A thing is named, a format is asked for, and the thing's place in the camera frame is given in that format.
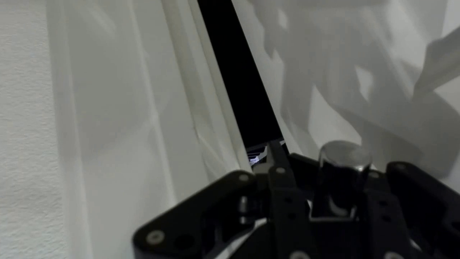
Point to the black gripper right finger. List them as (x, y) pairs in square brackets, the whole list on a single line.
[(417, 206)]

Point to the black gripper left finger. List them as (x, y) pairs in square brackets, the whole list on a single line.
[(216, 216)]

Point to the white panelled door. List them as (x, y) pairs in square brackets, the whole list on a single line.
[(345, 72)]

